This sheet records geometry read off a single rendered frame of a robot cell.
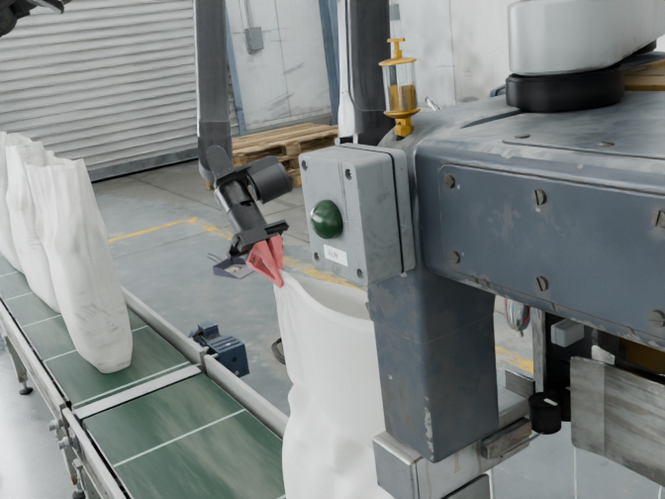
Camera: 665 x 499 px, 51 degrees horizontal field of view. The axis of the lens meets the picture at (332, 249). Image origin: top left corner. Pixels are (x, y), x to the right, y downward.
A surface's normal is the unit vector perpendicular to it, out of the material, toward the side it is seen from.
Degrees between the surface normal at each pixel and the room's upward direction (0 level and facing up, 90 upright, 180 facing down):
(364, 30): 79
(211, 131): 64
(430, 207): 90
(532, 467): 0
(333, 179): 90
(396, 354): 90
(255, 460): 0
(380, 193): 90
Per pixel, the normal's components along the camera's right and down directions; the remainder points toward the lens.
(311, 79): 0.55, 0.20
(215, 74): 0.22, -0.17
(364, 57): 0.34, 0.07
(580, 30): 0.02, 0.32
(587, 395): -0.66, 0.31
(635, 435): -0.83, 0.27
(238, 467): -0.12, -0.94
